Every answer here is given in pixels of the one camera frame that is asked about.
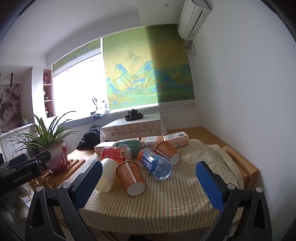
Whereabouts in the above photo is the potted spider plant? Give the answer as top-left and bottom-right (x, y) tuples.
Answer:
(6, 111), (78, 174)

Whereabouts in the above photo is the orange paper cup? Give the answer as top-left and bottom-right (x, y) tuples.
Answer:
(116, 160), (147, 196)
(154, 141), (182, 166)

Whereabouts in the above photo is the tissue pack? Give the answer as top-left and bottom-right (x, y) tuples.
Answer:
(163, 131), (189, 148)
(140, 136), (163, 149)
(94, 141), (116, 155)

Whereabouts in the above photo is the red plastic noodle cup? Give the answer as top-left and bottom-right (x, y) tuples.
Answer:
(100, 147), (132, 164)

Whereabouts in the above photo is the lace-covered low table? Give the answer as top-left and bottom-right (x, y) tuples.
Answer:
(100, 113), (167, 142)

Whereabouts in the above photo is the tissue pack right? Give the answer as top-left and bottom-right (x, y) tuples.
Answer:
(163, 131), (189, 148)

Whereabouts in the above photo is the wooden bench block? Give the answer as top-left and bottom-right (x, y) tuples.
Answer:
(223, 146), (259, 190)

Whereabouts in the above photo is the green thermos bottle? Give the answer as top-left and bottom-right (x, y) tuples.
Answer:
(115, 138), (145, 158)

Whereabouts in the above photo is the blue window sill cushion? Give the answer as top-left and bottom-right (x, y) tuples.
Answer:
(58, 111), (110, 127)

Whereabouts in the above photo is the tissue pack middle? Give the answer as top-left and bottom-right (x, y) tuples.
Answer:
(140, 136), (163, 149)

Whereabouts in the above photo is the pink wall shelf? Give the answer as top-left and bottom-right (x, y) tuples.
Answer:
(43, 69), (55, 118)

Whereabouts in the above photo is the orange paper cup near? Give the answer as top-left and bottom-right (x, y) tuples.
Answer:
(116, 160), (147, 196)

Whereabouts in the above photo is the white paper cup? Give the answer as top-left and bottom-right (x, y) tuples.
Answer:
(95, 158), (118, 193)

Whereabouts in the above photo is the black teapot on tray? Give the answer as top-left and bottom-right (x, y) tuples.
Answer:
(125, 109), (144, 121)

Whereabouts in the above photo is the white air conditioner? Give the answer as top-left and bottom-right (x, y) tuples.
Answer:
(178, 0), (211, 41)

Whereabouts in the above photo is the green landscape roller blind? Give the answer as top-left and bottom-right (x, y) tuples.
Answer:
(102, 24), (195, 111)

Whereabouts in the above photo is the orange paper cup far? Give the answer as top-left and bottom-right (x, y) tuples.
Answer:
(154, 141), (182, 166)

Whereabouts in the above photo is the tissue pack left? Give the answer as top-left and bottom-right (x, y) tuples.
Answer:
(94, 141), (116, 155)

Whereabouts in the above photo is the blue label water bottle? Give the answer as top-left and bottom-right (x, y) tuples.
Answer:
(137, 148), (173, 180)

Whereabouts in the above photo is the black bag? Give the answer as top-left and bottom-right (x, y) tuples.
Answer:
(76, 128), (100, 150)

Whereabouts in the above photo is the striped table cloth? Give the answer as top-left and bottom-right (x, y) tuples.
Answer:
(79, 140), (244, 234)

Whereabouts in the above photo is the ink painting wall scroll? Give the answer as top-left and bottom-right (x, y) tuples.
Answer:
(0, 84), (23, 133)

